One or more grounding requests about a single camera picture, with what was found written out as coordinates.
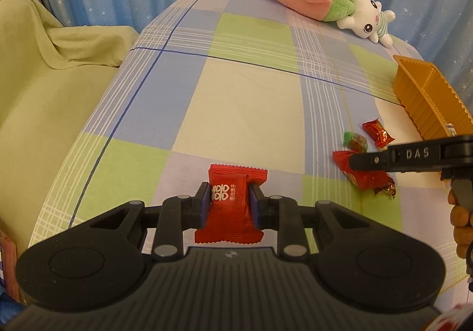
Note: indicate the large red snack packet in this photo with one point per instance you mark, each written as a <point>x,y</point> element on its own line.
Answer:
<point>227,214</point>
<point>369,180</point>

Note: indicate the small red candy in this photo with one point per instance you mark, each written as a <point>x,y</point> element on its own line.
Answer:
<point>377,132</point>

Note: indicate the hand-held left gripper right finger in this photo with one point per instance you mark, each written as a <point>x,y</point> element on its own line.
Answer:
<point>255,207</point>

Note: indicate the green brown candy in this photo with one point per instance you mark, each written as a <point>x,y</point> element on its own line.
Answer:
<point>355,140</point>

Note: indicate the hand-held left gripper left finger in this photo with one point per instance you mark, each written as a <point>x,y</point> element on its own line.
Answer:
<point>204,205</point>

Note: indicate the orange plastic tray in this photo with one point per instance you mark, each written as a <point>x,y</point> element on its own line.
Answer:
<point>425,98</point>

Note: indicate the checked tablecloth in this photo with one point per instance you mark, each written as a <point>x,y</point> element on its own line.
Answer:
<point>240,94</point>

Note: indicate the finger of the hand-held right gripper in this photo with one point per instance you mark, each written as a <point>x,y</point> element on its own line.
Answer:
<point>406,159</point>

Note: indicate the light green cloth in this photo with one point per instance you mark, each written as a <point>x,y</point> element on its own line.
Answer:
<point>44,94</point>

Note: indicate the red white printed cloth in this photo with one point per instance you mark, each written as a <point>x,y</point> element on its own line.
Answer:
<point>451,320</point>

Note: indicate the person's right hand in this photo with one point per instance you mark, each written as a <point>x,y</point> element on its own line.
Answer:
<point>463,231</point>

